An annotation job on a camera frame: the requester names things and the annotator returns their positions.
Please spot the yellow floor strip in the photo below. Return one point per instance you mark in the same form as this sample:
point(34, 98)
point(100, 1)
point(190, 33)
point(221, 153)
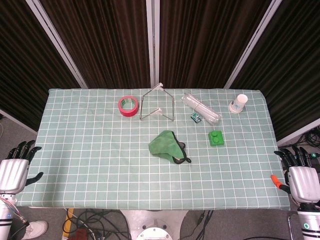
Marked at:
point(67, 222)

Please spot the small green packet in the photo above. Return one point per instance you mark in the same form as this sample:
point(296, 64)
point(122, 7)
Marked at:
point(196, 117)

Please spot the green checked tablecloth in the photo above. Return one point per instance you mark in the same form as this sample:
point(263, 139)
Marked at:
point(100, 155)

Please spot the green toy brick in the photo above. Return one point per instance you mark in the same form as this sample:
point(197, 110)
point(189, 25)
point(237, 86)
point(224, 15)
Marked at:
point(216, 139)

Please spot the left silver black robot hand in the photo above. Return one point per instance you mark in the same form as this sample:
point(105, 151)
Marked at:
point(13, 175)

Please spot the clear plastic bag bundle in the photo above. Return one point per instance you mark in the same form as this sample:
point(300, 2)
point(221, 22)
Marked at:
point(202, 108)

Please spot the white paper cup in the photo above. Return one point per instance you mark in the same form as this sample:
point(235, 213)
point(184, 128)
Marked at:
point(237, 105)

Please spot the red tape roll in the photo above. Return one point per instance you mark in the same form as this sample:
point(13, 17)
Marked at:
point(125, 112)

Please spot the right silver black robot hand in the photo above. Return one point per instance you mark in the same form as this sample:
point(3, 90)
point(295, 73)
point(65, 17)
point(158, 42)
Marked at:
point(303, 182)

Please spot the green cloth with black edge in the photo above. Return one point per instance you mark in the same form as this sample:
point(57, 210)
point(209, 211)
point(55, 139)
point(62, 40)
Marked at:
point(162, 147)

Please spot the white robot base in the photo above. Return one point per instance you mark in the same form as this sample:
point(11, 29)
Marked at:
point(155, 222)

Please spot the white partition post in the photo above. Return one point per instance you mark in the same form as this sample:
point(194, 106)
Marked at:
point(57, 42)
point(255, 42)
point(153, 42)

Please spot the white shoe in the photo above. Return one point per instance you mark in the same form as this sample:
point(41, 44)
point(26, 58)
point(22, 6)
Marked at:
point(37, 227)

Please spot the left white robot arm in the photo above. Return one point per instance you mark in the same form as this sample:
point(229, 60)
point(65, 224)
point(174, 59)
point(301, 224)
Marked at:
point(5, 217)

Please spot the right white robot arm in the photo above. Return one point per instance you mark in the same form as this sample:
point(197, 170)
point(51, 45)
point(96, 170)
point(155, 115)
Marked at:
point(310, 222)

